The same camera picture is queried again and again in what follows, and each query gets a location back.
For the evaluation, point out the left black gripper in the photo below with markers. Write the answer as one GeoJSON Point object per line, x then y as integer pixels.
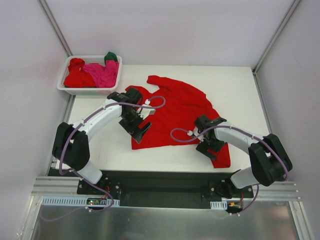
{"type": "Point", "coordinates": [132, 127]}

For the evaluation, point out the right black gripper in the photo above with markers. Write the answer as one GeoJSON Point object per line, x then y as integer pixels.
{"type": "Point", "coordinates": [211, 145]}

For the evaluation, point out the red t shirt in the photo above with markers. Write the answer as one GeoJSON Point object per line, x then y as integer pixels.
{"type": "Point", "coordinates": [78, 77]}
{"type": "Point", "coordinates": [184, 104]}

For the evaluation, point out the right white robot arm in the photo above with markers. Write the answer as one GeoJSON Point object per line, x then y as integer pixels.
{"type": "Point", "coordinates": [269, 161]}

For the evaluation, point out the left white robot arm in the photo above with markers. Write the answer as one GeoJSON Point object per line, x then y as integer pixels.
{"type": "Point", "coordinates": [71, 143]}

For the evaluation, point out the pink t shirt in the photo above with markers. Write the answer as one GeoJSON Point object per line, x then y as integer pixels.
{"type": "Point", "coordinates": [103, 76]}

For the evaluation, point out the green t shirt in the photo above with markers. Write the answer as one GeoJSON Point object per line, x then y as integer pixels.
{"type": "Point", "coordinates": [110, 56]}

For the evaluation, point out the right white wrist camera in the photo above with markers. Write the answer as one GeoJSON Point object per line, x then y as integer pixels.
{"type": "Point", "coordinates": [194, 133]}

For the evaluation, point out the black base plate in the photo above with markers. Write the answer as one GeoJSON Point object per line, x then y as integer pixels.
{"type": "Point", "coordinates": [175, 190]}

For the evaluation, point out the right white cable duct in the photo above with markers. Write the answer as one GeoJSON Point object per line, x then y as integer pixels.
{"type": "Point", "coordinates": [219, 205]}

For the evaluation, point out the white cable duct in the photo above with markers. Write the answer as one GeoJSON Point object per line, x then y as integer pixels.
{"type": "Point", "coordinates": [219, 205]}
{"type": "Point", "coordinates": [79, 201]}

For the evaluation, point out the aluminium frame rail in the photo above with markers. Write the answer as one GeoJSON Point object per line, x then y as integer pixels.
{"type": "Point", "coordinates": [67, 186]}

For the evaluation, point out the left white cable duct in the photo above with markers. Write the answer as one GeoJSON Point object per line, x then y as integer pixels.
{"type": "Point", "coordinates": [79, 201]}

